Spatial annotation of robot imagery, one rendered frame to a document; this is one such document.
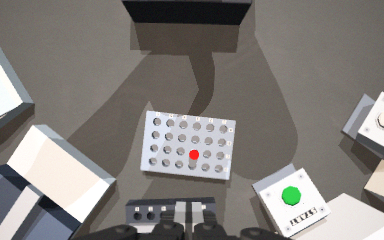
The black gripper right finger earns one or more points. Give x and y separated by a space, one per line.
209 229

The white tube rack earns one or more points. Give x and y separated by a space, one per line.
189 132

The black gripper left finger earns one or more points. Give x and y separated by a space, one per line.
165 230

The grey balance with glass draft shield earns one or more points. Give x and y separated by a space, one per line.
371 134

